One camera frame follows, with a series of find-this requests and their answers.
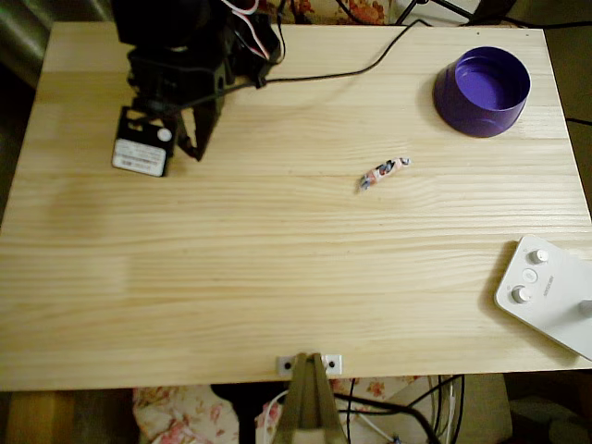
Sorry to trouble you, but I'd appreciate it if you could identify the pink candy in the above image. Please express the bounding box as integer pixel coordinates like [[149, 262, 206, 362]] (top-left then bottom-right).
[[354, 156, 413, 194]]

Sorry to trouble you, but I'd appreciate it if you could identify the purple bowl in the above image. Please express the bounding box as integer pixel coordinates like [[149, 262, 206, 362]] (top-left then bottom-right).
[[432, 44, 533, 139]]

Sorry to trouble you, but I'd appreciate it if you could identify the grey couch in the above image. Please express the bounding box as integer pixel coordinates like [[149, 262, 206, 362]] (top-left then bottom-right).
[[0, 0, 112, 89]]

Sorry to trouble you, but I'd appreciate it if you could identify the floral cloth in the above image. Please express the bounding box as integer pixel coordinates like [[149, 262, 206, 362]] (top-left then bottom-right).
[[132, 375, 417, 444], [256, 0, 389, 25]]

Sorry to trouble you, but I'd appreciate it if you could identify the black tripod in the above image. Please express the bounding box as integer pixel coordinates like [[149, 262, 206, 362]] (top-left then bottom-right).
[[396, 0, 477, 25]]

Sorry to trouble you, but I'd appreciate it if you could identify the wooden leg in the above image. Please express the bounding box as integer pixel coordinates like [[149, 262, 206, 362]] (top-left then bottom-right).
[[7, 390, 78, 444]]

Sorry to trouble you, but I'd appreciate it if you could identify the dark background object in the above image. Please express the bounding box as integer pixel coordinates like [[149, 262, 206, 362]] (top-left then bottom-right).
[[471, 0, 515, 24]]

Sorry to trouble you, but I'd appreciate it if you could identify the white lamp base with knobs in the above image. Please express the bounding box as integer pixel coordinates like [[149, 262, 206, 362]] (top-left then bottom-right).
[[492, 233, 592, 362]]

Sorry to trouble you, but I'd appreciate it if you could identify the white red servo wire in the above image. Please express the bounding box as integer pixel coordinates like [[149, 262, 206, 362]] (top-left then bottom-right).
[[219, 0, 272, 61]]

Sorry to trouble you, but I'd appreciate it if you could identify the black camera cable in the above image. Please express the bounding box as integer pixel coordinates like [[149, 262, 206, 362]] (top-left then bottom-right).
[[256, 18, 434, 87]]

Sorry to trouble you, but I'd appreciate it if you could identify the white screw bracket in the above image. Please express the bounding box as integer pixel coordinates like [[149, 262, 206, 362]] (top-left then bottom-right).
[[275, 353, 343, 375]]

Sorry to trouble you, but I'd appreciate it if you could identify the white cable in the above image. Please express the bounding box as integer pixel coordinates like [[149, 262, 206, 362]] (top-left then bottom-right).
[[255, 389, 290, 444]]

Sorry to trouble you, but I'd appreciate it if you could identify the thick black cable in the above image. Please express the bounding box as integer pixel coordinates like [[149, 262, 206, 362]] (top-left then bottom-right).
[[332, 391, 440, 444]]

